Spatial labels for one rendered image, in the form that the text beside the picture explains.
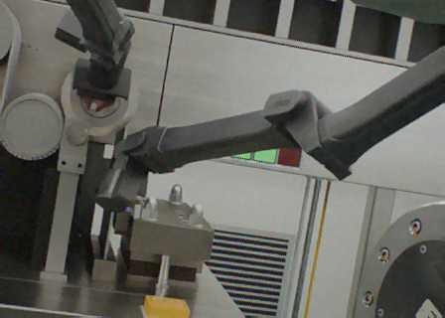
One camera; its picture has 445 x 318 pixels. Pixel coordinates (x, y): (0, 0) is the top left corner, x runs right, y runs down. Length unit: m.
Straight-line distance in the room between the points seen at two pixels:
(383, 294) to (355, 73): 1.44
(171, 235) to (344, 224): 2.99
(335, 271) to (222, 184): 0.75
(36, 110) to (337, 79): 0.77
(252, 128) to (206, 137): 0.11
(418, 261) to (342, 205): 3.92
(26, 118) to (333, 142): 0.74
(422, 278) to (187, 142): 0.77
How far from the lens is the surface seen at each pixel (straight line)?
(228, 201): 4.54
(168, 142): 1.50
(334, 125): 1.21
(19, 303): 1.53
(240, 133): 1.37
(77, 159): 1.70
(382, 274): 0.80
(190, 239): 1.77
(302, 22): 2.24
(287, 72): 2.15
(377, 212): 2.42
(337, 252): 4.72
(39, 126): 1.76
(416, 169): 2.27
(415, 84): 1.17
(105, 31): 1.39
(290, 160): 2.16
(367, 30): 2.29
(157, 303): 1.56
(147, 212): 1.76
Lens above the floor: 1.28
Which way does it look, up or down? 3 degrees down
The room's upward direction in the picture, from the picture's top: 10 degrees clockwise
